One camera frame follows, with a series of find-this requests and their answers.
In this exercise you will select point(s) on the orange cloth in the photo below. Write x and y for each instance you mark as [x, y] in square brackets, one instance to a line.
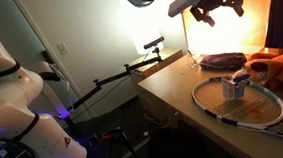
[279, 70]

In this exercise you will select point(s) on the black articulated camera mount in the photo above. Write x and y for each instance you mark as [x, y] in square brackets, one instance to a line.
[115, 77]

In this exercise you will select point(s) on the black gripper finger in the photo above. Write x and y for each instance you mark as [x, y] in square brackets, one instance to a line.
[203, 16]
[239, 9]

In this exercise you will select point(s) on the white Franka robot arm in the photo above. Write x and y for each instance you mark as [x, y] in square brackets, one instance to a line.
[10, 90]

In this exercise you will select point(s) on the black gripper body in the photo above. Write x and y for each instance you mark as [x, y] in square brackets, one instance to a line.
[222, 1]

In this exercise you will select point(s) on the white wall switch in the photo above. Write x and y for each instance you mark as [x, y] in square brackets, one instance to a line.
[62, 48]

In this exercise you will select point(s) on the black tripod red knob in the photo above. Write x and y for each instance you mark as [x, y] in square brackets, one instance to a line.
[118, 141]

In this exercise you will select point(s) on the light wooden side cabinet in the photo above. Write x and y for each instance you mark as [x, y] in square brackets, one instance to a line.
[155, 70]

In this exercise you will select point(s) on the band-aid box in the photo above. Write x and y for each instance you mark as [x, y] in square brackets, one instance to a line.
[232, 88]

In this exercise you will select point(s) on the white blue tennis racket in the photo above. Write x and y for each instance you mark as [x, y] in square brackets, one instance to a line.
[246, 109]

